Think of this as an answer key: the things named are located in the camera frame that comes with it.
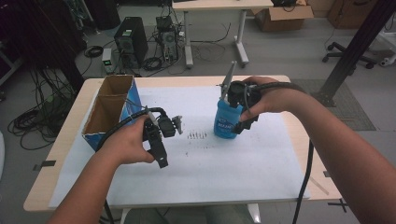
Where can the grey floor mat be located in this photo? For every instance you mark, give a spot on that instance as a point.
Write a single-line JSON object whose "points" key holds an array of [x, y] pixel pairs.
{"points": [[355, 115]]}

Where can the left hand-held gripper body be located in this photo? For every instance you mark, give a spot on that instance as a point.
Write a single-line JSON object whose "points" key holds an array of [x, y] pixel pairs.
{"points": [[165, 126]]}

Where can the person's right hand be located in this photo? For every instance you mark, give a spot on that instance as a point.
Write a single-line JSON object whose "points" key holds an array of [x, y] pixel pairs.
{"points": [[275, 98]]}

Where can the blue cardboard box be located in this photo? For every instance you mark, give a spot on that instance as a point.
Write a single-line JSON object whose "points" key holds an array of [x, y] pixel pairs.
{"points": [[106, 112]]}

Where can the closed brown cardboard box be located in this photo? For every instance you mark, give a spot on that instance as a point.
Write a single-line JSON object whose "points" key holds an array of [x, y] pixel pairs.
{"points": [[348, 14]]}

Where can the open brown cardboard box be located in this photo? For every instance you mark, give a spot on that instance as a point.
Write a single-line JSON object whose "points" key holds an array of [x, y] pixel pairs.
{"points": [[280, 18]]}

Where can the white table mat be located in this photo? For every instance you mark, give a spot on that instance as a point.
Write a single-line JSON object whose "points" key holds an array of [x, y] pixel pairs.
{"points": [[202, 174]]}

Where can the black tape strip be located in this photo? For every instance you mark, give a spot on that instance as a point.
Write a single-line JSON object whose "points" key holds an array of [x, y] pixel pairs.
{"points": [[46, 163]]}

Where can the black office chair base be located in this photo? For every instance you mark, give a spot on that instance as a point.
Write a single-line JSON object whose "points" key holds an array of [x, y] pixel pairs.
{"points": [[345, 56]]}

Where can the black metal stand post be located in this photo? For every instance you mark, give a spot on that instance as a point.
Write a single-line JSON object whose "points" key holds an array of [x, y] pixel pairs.
{"points": [[358, 46]]}

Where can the black computer tower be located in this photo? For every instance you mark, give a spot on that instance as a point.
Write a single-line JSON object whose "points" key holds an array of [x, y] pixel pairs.
{"points": [[132, 40]]}

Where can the small white power supply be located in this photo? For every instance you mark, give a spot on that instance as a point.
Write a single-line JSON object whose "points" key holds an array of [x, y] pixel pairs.
{"points": [[107, 60]]}

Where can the white desk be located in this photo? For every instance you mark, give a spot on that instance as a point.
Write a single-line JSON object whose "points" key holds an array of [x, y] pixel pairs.
{"points": [[218, 6]]}

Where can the black tape cross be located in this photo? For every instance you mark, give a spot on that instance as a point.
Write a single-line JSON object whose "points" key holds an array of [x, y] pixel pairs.
{"points": [[338, 204]]}

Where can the open-frame computer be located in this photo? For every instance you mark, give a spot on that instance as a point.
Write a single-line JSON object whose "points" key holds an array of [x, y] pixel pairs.
{"points": [[168, 37]]}

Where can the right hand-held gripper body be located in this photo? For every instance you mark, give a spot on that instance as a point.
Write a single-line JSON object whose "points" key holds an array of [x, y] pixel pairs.
{"points": [[243, 93]]}

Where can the blue plastic bottle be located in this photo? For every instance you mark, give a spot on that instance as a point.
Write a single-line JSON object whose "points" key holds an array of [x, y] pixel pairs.
{"points": [[225, 121]]}

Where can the black curtain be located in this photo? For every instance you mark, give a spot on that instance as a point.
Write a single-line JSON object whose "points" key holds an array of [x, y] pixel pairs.
{"points": [[31, 31]]}

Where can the person's left hand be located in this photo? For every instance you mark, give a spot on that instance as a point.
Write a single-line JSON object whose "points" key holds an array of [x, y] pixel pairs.
{"points": [[127, 143]]}

